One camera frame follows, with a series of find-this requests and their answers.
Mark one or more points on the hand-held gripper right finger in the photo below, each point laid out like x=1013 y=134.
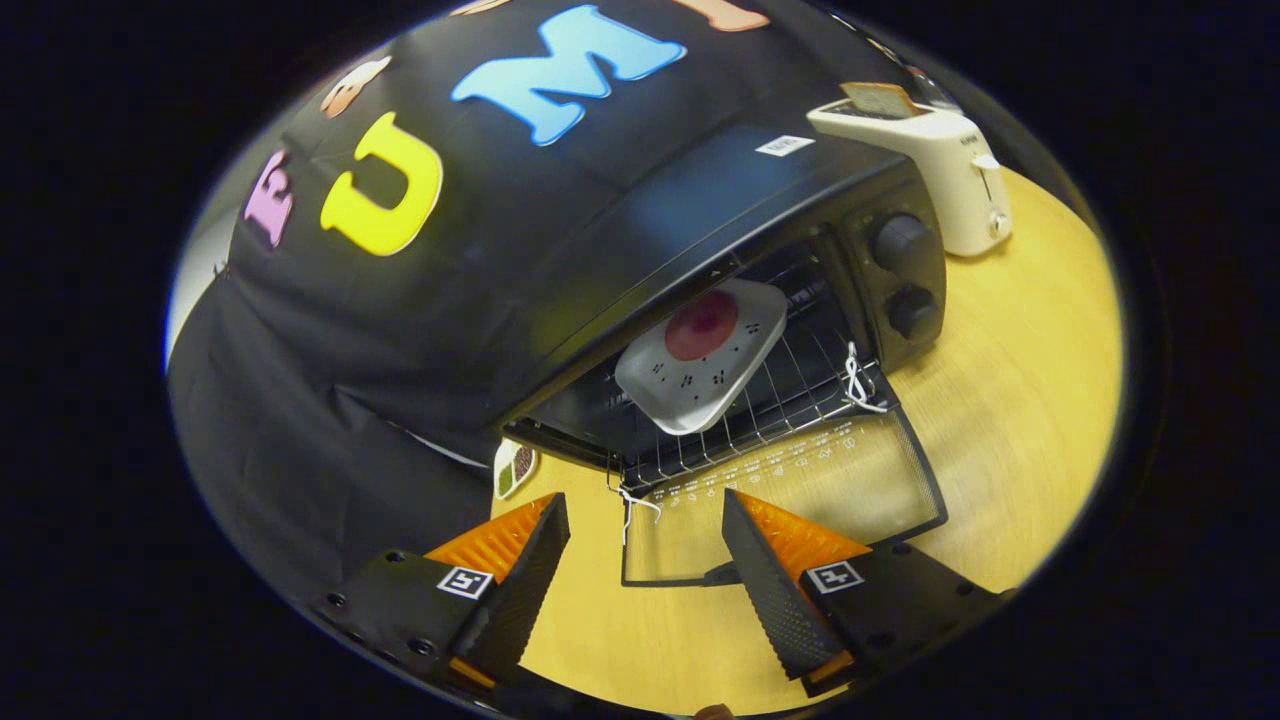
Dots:
x=770 y=600

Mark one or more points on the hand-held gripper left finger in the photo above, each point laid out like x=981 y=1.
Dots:
x=520 y=600

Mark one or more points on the white square plate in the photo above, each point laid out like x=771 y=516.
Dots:
x=700 y=390

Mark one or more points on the round pink food slice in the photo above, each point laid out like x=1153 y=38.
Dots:
x=702 y=325

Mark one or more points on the black toaster oven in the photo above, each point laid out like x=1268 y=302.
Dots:
x=680 y=210

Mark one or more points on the white pop-up toaster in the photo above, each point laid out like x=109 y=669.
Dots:
x=950 y=180

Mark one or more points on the divided white snack dish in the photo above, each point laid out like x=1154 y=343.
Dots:
x=515 y=470

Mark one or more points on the brown bread slice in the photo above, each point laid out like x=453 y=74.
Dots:
x=880 y=98

